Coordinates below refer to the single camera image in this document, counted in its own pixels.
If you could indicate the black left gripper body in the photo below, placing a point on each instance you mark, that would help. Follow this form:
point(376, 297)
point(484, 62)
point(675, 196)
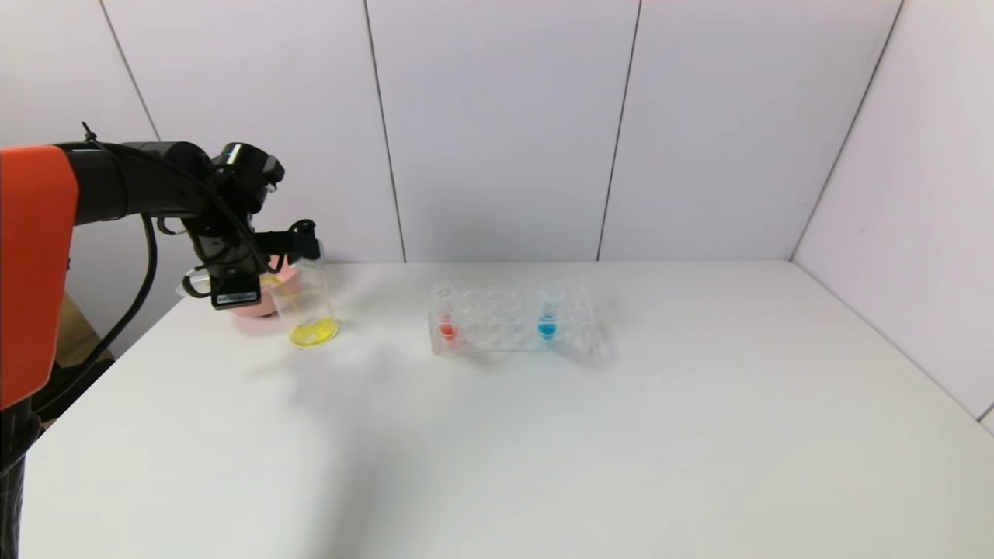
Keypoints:
point(236, 295)

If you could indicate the black and orange left arm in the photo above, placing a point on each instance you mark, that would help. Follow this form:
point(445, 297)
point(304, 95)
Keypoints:
point(116, 186)

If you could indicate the clear glass beaker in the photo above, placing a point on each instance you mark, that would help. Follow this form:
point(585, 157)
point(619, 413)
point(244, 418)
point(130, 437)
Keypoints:
point(314, 332)

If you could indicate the red pigment test tube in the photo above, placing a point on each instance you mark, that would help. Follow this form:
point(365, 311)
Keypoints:
point(447, 330)

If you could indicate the clear plastic test tube rack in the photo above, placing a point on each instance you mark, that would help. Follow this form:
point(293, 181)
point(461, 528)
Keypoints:
point(505, 330)

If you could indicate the blue pigment test tube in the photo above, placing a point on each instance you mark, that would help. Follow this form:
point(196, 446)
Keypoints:
point(547, 328)

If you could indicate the pink bowl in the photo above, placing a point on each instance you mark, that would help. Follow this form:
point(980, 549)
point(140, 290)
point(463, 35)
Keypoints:
point(264, 307)

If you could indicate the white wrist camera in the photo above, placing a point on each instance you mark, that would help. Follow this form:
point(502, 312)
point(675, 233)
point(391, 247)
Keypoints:
point(311, 247)

